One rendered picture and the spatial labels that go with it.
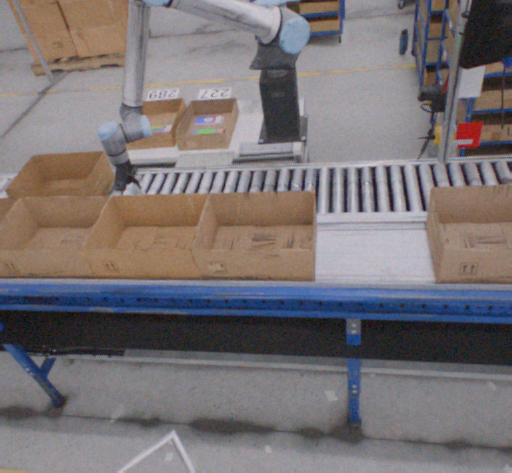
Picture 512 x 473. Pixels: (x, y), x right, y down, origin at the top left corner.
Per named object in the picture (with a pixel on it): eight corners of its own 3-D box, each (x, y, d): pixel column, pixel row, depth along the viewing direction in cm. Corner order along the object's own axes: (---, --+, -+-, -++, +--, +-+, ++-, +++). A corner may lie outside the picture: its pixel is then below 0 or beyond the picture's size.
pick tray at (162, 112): (188, 112, 286) (184, 97, 280) (174, 147, 258) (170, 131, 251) (144, 116, 291) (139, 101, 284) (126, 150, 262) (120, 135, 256)
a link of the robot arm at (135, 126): (143, 108, 206) (116, 117, 203) (150, 120, 198) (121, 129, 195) (149, 127, 212) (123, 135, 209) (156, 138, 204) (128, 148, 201)
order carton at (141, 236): (218, 226, 184) (209, 192, 173) (202, 283, 163) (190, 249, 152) (125, 227, 192) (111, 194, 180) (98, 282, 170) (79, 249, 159)
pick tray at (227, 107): (240, 112, 277) (237, 97, 270) (228, 149, 249) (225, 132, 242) (194, 115, 282) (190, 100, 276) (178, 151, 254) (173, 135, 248)
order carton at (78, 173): (116, 177, 243) (104, 150, 232) (95, 215, 222) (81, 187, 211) (47, 181, 250) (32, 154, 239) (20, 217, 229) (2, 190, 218)
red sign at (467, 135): (477, 146, 214) (482, 122, 205) (478, 147, 213) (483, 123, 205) (440, 148, 217) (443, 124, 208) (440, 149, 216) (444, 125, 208)
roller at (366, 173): (373, 169, 224) (368, 161, 222) (379, 246, 187) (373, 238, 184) (363, 173, 227) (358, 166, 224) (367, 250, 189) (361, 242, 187)
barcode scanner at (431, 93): (414, 104, 209) (419, 82, 202) (441, 106, 208) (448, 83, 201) (415, 111, 204) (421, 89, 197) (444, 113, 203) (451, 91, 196)
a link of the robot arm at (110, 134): (120, 126, 194) (96, 134, 192) (130, 152, 203) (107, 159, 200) (116, 117, 201) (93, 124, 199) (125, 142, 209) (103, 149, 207)
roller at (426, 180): (428, 169, 220) (429, 161, 217) (446, 249, 183) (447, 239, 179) (417, 170, 221) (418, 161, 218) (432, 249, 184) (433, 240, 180)
